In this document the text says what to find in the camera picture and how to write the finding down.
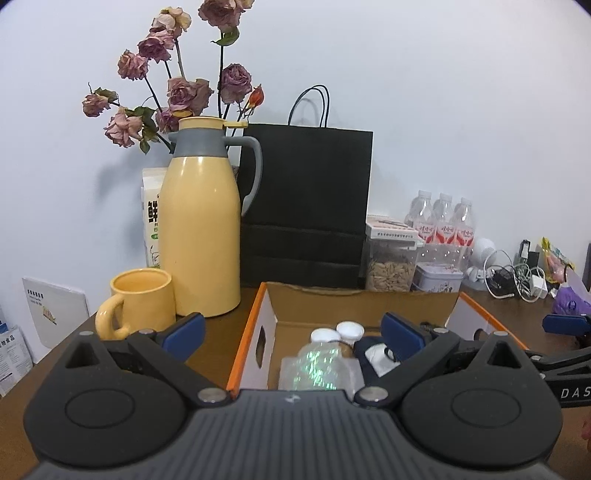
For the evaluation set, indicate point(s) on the white mini fan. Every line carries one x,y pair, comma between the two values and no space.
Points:
482,251

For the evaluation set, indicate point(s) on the clear water bottle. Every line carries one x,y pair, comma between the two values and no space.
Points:
420,221
443,226
463,230

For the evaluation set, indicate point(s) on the dried pink rose bouquet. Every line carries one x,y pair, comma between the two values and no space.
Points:
184,92

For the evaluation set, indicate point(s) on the flat white box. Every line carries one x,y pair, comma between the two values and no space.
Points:
392,227

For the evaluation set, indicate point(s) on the white charger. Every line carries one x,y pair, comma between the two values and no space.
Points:
538,286

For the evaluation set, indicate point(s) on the white milk carton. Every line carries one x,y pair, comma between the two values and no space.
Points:
152,217

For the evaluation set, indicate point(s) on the red cardboard box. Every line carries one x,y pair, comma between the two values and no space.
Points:
351,304

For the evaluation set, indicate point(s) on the clear plastic bottle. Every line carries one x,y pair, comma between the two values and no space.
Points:
318,367

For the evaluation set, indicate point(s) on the yellow mug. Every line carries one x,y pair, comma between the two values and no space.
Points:
143,300

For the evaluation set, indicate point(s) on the white booklet against wall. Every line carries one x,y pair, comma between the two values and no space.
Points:
55,311

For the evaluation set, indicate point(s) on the purple plastic bag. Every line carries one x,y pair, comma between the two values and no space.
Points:
572,297

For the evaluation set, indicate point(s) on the yellow thermos jug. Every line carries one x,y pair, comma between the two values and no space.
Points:
198,221

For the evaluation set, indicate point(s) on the clear container of nuts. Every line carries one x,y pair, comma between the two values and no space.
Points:
390,272

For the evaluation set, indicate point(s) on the white printed leaflets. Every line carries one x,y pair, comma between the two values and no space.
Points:
14,355

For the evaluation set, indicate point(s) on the colourful snack packet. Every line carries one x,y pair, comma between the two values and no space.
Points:
556,261

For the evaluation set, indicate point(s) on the black power adapter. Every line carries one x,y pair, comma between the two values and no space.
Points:
503,278

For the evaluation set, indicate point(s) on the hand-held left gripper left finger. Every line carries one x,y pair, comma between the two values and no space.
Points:
184,334

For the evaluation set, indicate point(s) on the white printed tin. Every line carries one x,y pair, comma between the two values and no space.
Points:
436,277

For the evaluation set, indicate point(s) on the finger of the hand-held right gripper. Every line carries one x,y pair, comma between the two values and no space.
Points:
554,363
565,324

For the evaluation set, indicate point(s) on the black paper bag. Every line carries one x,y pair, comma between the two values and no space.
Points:
304,207

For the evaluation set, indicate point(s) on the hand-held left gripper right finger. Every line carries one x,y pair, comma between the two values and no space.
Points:
401,339

